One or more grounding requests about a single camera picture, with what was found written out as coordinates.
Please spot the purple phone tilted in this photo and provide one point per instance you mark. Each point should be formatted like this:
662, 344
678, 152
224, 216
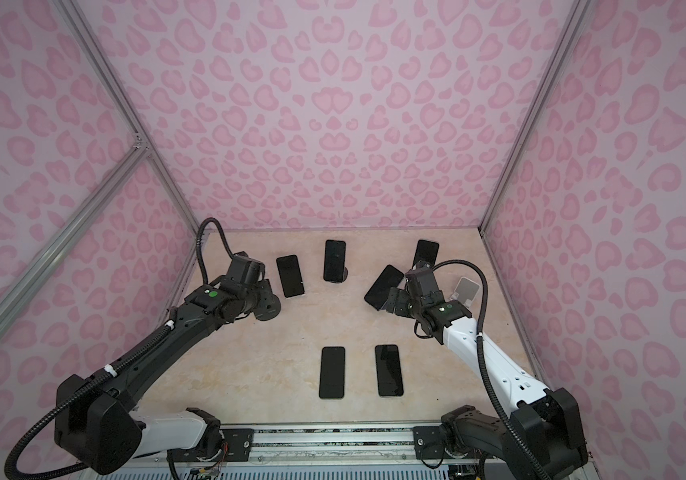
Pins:
378, 294

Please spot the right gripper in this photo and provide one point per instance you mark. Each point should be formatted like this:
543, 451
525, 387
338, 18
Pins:
403, 295

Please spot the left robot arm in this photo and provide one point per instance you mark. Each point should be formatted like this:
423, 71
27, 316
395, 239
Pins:
99, 428

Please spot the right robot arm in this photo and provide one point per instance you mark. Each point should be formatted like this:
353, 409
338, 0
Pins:
535, 430

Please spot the aluminium frame strut left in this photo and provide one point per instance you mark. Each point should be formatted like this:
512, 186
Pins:
51, 256

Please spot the phone back right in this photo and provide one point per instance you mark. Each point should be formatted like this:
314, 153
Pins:
426, 252

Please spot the grey stand back centre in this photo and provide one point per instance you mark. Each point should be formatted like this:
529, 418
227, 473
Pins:
335, 275

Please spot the aluminium frame strut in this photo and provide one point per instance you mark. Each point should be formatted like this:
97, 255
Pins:
578, 17
51, 256

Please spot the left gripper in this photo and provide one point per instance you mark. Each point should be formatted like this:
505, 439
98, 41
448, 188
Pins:
265, 287

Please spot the phone back centre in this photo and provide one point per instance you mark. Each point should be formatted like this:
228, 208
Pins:
335, 254

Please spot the grey round stand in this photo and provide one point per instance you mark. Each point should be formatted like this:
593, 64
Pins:
268, 308

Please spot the teal phone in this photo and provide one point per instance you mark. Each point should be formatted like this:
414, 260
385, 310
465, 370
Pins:
332, 373
388, 370

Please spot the aluminium frame strut right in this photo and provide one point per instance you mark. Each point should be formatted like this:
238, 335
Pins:
578, 17

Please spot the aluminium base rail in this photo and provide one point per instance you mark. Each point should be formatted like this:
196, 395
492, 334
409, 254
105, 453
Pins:
359, 450

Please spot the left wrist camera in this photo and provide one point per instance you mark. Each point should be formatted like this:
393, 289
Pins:
245, 270

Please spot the phone back left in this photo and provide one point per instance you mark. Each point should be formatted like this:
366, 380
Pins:
290, 276

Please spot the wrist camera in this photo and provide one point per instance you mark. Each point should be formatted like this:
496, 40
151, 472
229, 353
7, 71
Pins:
245, 270
421, 281

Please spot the white folding phone stand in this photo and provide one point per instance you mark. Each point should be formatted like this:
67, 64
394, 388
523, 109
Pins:
465, 291

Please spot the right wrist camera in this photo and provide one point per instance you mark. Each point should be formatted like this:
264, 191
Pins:
421, 281

